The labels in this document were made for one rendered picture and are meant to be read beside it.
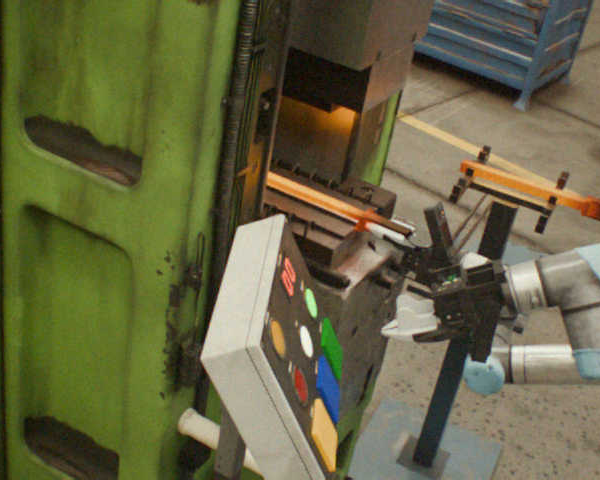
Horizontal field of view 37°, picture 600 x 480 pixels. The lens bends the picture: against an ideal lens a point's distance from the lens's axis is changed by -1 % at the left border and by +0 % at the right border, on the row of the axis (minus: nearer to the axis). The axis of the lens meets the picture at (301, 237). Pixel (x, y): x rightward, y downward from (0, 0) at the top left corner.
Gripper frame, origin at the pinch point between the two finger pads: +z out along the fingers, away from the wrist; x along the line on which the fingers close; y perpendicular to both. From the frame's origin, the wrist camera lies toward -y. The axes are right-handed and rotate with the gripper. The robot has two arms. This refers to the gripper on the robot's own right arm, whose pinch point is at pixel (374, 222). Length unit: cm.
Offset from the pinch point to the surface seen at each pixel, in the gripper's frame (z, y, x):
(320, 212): 10.9, 1.0, -3.1
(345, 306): -3.3, 11.7, -14.9
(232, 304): -6, -18, -65
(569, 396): -45, 100, 113
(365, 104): 2.6, -28.8, -11.8
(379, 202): 4.1, 2.0, 12.3
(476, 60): 89, 82, 372
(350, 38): 5.5, -41.6, -17.5
